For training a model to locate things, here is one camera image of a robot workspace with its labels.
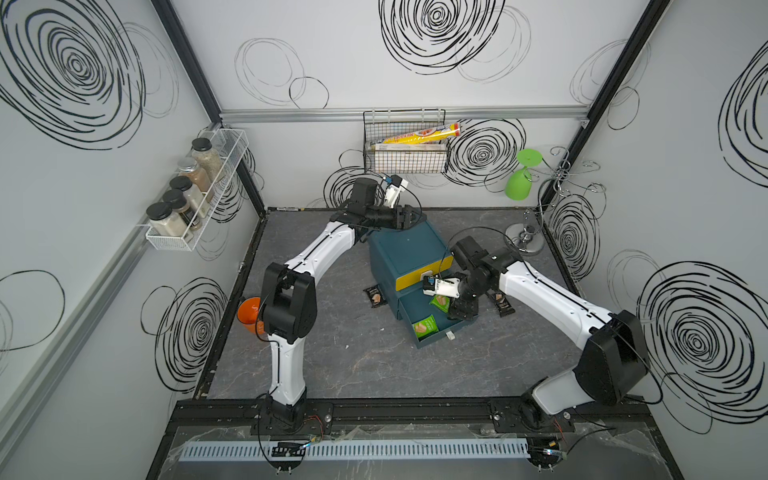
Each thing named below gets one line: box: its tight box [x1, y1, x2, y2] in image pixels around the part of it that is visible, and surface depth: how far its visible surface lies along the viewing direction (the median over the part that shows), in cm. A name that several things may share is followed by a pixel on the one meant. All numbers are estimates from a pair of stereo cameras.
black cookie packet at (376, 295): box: [362, 284, 387, 308], surface depth 96 cm
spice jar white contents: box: [170, 176, 208, 218], surface depth 70 cm
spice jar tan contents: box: [192, 148, 221, 181], surface depth 77 cm
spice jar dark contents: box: [162, 189, 203, 231], surface depth 67 cm
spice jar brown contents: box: [177, 157, 212, 193], surface depth 71 cm
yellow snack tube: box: [382, 122, 462, 144], surface depth 88 cm
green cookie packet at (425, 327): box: [412, 314, 439, 340], surface depth 82 cm
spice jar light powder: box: [146, 202, 187, 237], surface depth 63 cm
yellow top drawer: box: [396, 256, 454, 292], surface depth 79 cm
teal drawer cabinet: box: [368, 220, 453, 320], surface depth 81 cm
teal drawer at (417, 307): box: [398, 292, 478, 349], surface depth 82 cm
